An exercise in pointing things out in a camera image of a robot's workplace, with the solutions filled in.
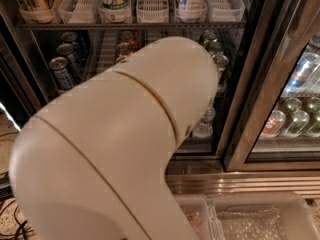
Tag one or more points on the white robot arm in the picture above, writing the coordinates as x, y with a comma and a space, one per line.
91, 164

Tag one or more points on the middle red coca-cola can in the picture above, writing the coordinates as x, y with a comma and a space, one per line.
124, 49

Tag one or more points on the red coca-cola can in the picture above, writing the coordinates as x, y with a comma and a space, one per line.
127, 37
124, 49

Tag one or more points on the front green soda can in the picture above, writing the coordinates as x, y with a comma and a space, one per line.
221, 62

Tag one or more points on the green soda can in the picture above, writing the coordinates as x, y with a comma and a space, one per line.
221, 62
207, 36
215, 48

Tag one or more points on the back red coca-cola can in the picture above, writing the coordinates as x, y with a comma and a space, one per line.
127, 37

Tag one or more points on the middle green soda can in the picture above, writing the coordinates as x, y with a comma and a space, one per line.
215, 48

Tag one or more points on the back green soda can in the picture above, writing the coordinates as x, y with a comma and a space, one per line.
207, 36

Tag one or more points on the middle blue pepsi can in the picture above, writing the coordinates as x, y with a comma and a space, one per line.
68, 51

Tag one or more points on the blue pepsi can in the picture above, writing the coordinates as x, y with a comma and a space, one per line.
63, 73
68, 51
75, 39

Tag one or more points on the front blue pepsi can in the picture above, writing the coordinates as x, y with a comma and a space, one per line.
63, 73

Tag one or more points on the closed fridge glass door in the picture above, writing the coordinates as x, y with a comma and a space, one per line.
247, 150

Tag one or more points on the back blue pepsi can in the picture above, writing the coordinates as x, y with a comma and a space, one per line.
75, 39

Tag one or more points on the red can behind glass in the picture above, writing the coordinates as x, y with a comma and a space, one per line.
274, 123

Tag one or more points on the green can behind glass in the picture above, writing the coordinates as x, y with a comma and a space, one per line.
295, 123

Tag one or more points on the open fridge glass door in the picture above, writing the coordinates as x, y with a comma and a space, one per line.
19, 92

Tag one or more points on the silver redbull can behind glass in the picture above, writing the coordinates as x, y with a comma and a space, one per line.
305, 67

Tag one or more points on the right clear water bottle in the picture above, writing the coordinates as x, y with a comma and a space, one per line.
204, 128

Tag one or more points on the left clear plastic bin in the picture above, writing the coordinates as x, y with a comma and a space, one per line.
196, 210

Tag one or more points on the clear plastic bin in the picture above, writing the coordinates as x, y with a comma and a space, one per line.
196, 210
265, 216

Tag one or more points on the right clear plastic bin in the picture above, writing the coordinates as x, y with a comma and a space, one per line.
265, 216

